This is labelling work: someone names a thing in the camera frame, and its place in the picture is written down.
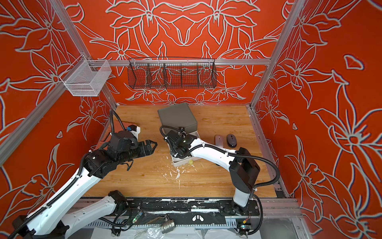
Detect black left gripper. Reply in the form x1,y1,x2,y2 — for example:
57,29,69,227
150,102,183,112
118,138,159,165

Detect white drawer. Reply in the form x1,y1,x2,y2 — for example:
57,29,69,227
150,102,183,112
169,130,200,167

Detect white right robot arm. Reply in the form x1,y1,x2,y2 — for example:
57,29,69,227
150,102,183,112
160,125,281,208

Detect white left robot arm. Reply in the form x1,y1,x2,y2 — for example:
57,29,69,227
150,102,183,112
8,110,157,239

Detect metal cylinder fitting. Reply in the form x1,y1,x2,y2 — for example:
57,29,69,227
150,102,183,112
161,219,176,234

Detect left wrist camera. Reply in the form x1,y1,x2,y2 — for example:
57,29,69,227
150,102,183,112
126,124,141,140

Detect black wire wall basket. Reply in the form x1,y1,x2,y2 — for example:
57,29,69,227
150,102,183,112
127,57,217,90

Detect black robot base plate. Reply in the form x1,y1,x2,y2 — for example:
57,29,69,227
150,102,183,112
127,198,261,229

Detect white mesh wall basket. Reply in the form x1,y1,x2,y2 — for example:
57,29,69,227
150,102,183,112
58,55,112,97

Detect aluminium frame rail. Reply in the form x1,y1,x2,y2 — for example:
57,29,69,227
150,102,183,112
88,58,271,67

